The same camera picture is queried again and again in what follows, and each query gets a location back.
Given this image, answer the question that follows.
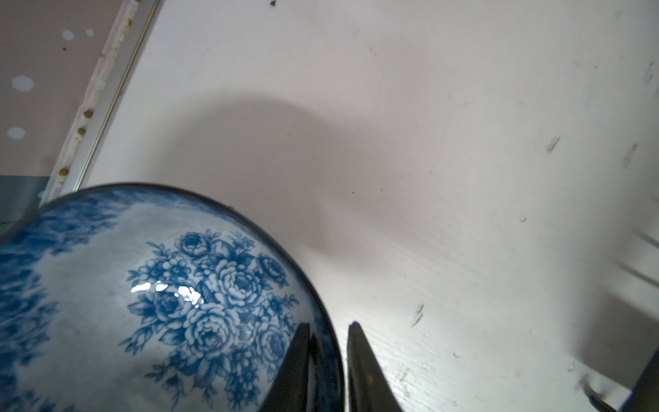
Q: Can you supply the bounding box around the black wire dish rack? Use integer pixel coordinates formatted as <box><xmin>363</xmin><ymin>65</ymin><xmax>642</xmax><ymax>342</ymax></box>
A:
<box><xmin>581</xmin><ymin>226</ymin><xmax>659</xmax><ymax>412</ymax></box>

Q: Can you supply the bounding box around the blue floral ceramic bowl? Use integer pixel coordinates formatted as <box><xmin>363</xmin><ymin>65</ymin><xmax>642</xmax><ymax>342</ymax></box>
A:
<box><xmin>1</xmin><ymin>184</ymin><xmax>345</xmax><ymax>411</ymax></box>

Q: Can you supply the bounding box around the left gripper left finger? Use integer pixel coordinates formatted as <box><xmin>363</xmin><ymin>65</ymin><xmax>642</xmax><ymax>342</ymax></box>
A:
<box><xmin>258</xmin><ymin>324</ymin><xmax>311</xmax><ymax>412</ymax></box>

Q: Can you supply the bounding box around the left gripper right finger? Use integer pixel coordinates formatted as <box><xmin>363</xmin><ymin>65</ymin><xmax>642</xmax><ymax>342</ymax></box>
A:
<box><xmin>347</xmin><ymin>322</ymin><xmax>403</xmax><ymax>412</ymax></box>

